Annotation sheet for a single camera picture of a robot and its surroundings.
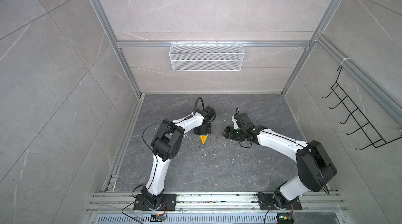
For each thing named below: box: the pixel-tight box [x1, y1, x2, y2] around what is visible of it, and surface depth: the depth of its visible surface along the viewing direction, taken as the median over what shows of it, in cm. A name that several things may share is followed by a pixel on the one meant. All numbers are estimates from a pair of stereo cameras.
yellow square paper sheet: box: [199, 133, 209, 145], surface depth 97 cm
